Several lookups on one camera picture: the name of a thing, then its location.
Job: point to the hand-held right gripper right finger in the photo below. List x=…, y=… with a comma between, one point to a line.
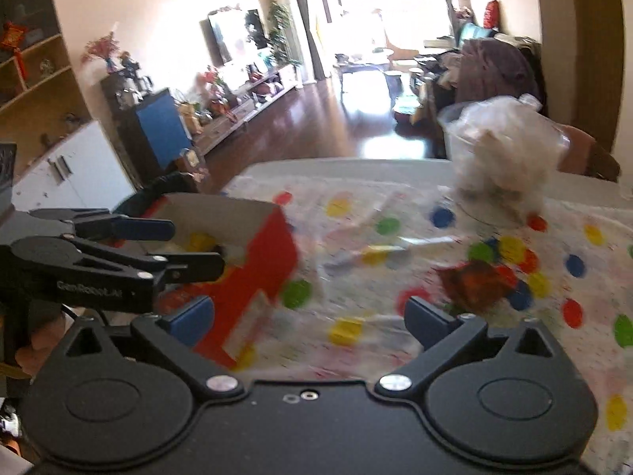
x=428, y=324

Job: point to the coffee table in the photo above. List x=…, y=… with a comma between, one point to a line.
x=361, y=67

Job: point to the white plastic bag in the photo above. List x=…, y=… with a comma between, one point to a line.
x=499, y=158

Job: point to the white cabinet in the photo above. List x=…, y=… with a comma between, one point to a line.
x=74, y=173

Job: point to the polka dot tablecloth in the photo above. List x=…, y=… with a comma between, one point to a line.
x=395, y=267

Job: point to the person's left hand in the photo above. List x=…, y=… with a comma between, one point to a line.
x=42, y=344

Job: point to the dark cabinet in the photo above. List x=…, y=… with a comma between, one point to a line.
x=126, y=123

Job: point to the wooden chair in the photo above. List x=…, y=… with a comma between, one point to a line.
x=588, y=153

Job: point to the black chair back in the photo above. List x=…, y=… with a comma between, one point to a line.
x=148, y=190

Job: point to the red knot ornament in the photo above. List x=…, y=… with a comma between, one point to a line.
x=12, y=35

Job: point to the flat screen television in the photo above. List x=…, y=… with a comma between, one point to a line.
x=230, y=34

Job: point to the red wall ornament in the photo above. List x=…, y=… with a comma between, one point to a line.
x=491, y=14

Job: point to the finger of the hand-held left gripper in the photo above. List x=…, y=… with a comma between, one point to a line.
x=193, y=266
x=143, y=228

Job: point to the blue board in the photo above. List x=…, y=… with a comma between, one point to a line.
x=163, y=126

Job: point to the red cardboard box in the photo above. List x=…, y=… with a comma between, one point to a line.
x=247, y=282

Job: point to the wooden wall shelf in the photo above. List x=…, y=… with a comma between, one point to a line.
x=34, y=74

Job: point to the dark sofa with cloth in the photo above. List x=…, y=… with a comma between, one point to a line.
x=494, y=69

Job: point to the brown red snack packet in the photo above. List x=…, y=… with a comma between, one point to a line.
x=474, y=282

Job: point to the low television console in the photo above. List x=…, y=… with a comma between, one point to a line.
x=247, y=104

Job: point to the pink flower bouquet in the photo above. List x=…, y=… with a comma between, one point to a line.
x=101, y=49

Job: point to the clear plastic bag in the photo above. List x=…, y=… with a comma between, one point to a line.
x=385, y=242

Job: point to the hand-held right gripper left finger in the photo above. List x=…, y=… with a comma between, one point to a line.
x=190, y=319

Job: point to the green potted plant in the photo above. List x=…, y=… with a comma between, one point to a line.
x=282, y=34

